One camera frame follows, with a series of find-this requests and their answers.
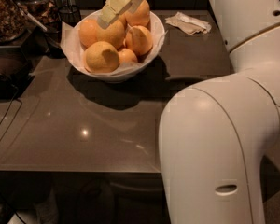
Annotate orange at left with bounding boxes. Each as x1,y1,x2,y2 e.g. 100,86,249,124
78,19,98,48

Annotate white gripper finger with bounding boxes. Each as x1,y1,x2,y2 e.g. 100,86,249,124
128,0,143,13

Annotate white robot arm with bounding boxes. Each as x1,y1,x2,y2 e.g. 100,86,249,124
159,0,280,224

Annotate glass jar of nuts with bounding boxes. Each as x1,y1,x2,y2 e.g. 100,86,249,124
0,0,26,44

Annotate white paper bowl liner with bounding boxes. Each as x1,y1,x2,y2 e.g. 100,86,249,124
60,10,168,77

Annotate white ceramic bowl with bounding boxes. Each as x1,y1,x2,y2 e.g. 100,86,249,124
64,9,166,84

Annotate small orange at bottom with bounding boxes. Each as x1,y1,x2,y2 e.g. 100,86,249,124
118,48,138,63

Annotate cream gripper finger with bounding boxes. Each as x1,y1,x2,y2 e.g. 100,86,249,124
97,0,133,29

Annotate orange at right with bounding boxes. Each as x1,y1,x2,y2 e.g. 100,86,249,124
125,25,153,56

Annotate black cable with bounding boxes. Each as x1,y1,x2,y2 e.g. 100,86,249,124
0,77,24,224

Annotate paper sachets on table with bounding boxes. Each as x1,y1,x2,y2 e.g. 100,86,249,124
165,12,212,35

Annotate black wire holder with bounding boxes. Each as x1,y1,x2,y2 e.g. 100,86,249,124
45,5,81,59

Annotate large yellow front orange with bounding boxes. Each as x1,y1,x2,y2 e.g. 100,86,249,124
83,41,119,73

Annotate serving spoon with white handle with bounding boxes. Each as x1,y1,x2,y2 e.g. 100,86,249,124
11,0,48,32

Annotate black appliance at left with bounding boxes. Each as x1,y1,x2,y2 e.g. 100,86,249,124
0,48,34,100

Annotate orange at top back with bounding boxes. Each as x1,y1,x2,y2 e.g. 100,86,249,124
125,0,150,26

